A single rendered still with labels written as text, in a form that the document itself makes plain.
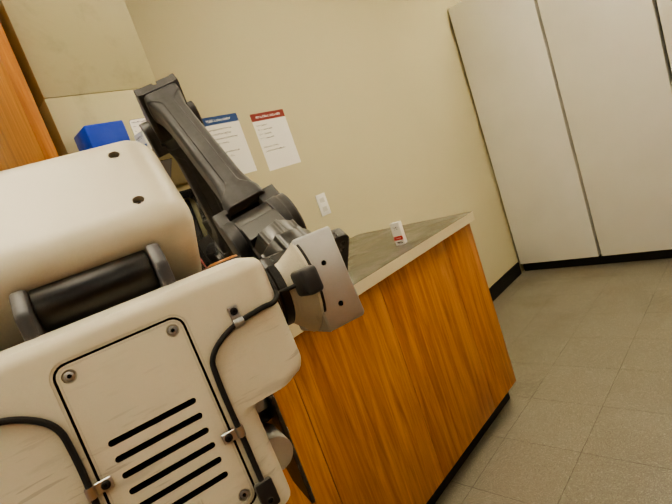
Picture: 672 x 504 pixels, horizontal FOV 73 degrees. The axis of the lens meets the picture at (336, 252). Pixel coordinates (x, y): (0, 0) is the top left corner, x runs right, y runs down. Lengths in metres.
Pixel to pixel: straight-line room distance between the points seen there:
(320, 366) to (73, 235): 1.03
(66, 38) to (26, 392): 1.23
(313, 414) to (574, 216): 2.88
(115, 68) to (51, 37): 0.16
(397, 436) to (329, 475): 0.31
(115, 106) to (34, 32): 0.25
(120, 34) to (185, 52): 0.65
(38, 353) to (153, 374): 0.08
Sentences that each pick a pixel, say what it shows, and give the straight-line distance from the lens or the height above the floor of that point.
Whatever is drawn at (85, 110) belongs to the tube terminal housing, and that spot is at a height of 1.67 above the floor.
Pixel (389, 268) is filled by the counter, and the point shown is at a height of 0.92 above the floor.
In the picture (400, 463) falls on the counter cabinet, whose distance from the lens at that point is 1.70.
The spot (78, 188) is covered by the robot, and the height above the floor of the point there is 1.35.
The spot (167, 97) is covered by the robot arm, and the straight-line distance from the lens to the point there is 0.87.
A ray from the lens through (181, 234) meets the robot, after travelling 0.45.
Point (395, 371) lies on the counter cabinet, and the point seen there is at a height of 0.58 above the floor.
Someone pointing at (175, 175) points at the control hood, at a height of 1.43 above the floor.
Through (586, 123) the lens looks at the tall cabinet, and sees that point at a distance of 3.68.
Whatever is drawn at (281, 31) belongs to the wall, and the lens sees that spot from 2.60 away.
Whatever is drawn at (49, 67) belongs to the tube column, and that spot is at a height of 1.79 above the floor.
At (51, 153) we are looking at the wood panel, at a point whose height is 1.55.
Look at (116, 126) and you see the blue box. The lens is 1.35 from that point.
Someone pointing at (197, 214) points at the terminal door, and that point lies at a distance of 1.48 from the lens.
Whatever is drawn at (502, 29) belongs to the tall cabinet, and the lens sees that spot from 3.84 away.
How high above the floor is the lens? 1.28
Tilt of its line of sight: 9 degrees down
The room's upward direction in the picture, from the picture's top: 19 degrees counter-clockwise
